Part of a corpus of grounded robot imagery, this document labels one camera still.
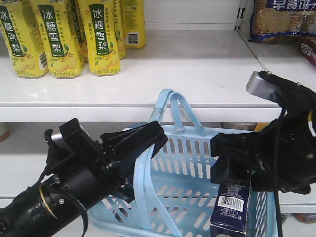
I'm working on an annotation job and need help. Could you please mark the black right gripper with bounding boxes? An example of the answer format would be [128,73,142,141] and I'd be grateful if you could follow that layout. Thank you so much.
[210,118,316,194]

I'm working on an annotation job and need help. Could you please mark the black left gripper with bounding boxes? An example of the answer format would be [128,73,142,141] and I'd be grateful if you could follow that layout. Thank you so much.
[44,118,169,210]

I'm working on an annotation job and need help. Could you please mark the light blue plastic basket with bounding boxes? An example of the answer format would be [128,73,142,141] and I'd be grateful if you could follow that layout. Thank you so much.
[87,88,282,237]

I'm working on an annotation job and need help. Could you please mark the dark blue Chocofello cookie box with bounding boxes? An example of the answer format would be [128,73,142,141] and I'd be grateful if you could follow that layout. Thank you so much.
[210,183,250,237]

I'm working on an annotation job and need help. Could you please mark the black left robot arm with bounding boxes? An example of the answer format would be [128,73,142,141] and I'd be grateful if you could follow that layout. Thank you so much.
[0,118,168,237]

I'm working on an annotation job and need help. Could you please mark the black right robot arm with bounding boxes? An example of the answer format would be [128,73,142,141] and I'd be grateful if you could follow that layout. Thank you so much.
[210,71,316,195]

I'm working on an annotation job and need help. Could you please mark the white supermarket shelf unit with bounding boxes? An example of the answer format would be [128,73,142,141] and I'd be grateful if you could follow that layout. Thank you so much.
[0,0,316,237]

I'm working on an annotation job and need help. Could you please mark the yellow pear drink bottle right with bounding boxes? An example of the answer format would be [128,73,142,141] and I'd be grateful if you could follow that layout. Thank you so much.
[78,0,120,76]

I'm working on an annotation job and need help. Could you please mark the red snack pack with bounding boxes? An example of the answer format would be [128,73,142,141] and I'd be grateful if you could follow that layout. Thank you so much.
[298,38,316,67]

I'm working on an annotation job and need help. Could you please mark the yellow pear drink bottle rear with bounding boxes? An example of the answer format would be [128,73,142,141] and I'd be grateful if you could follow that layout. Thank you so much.
[122,0,146,49]

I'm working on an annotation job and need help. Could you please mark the blue breakfast biscuit bag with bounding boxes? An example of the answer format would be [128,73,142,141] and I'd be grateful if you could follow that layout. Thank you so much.
[250,0,316,43]

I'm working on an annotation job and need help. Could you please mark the yellow pear drink bottle left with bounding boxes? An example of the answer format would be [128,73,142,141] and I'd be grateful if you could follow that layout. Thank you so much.
[0,0,48,79]

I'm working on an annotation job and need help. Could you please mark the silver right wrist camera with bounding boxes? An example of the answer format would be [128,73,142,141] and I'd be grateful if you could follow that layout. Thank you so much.
[246,71,279,103]

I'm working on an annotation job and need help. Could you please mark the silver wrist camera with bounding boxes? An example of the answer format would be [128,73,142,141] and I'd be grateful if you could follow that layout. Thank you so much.
[51,130,65,147]
[246,71,279,103]

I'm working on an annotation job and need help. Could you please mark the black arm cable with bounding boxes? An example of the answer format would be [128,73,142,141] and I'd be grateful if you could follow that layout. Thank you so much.
[37,167,89,235]

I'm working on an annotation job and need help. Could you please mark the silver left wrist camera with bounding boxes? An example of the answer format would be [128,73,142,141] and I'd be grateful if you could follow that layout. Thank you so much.
[51,130,65,147]

